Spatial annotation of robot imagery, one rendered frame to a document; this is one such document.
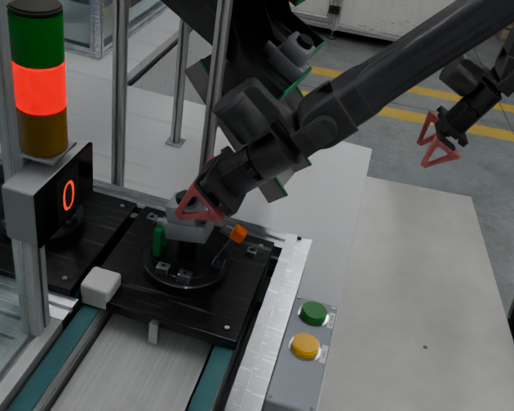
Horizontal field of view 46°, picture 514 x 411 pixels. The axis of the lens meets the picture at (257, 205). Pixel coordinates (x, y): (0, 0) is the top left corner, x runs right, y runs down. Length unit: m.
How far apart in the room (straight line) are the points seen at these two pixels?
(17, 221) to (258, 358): 0.39
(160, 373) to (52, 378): 0.15
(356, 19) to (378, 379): 4.09
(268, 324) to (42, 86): 0.49
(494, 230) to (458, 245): 1.77
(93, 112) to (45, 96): 0.96
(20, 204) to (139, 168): 0.74
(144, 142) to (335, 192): 0.47
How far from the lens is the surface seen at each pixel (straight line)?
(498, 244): 3.05
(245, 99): 0.76
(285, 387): 0.85
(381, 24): 4.95
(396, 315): 1.15
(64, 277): 0.95
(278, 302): 0.96
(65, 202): 0.71
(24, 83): 0.64
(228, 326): 0.89
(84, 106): 1.63
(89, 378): 0.89
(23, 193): 0.66
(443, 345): 1.13
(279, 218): 1.29
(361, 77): 0.76
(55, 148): 0.67
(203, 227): 0.89
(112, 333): 0.94
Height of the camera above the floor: 1.62
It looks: 36 degrees down
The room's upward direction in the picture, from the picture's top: 11 degrees clockwise
